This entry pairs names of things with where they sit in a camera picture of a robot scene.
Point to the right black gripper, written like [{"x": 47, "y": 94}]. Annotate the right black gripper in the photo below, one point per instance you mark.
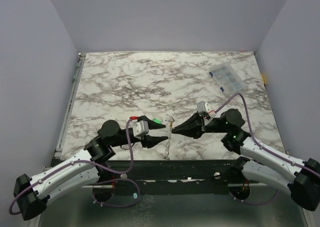
[{"x": 200, "y": 125}]

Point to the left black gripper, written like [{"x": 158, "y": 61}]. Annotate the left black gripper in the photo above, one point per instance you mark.
[{"x": 149, "y": 141}]

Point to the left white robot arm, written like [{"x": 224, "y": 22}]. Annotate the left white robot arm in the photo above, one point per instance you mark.
[{"x": 33, "y": 194}]

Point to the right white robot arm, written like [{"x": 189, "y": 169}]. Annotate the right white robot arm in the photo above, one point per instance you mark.
[{"x": 258, "y": 162}]

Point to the clear plastic organizer box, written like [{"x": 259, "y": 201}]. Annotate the clear plastic organizer box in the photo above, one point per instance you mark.
[{"x": 227, "y": 79}]

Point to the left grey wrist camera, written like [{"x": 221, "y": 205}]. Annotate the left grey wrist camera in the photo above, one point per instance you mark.
[{"x": 140, "y": 129}]

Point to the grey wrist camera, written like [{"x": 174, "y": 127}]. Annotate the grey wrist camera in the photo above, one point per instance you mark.
[
  {"x": 140, "y": 129},
  {"x": 204, "y": 109}
]

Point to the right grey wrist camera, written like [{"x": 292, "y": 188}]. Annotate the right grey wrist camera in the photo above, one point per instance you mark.
[{"x": 204, "y": 109}]

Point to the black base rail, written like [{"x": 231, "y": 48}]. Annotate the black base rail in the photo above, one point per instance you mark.
[{"x": 174, "y": 177}]

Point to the metal side rail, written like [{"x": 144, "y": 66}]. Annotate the metal side rail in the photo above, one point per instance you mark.
[{"x": 75, "y": 83}]

